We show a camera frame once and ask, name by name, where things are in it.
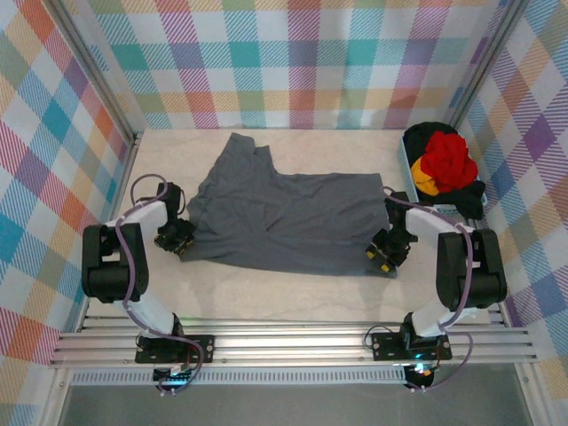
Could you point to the grey t-shirt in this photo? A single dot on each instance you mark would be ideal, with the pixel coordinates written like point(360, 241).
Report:
point(288, 213)

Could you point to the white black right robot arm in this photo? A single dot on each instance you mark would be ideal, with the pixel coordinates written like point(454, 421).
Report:
point(426, 219)

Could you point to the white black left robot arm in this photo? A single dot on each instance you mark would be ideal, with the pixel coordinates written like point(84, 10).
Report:
point(142, 215)

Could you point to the yellow t-shirt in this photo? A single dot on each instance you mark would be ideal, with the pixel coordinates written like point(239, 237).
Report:
point(421, 179)

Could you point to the light blue plastic basket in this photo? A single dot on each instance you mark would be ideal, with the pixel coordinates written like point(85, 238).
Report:
point(408, 173)

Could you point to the pile of coloured clothes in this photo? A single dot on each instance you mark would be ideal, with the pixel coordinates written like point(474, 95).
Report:
point(470, 202)

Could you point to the red t-shirt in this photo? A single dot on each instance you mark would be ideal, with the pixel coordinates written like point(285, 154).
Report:
point(448, 164)

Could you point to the black controller board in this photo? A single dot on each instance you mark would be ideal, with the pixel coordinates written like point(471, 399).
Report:
point(421, 377)
point(177, 377)

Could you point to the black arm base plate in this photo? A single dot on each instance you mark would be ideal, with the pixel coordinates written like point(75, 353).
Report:
point(204, 348)
point(386, 346)

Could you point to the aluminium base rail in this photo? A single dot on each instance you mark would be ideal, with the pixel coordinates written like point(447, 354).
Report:
point(288, 346)

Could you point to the aluminium frame post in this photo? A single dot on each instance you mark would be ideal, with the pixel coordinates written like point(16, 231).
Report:
point(483, 66)
point(97, 66)

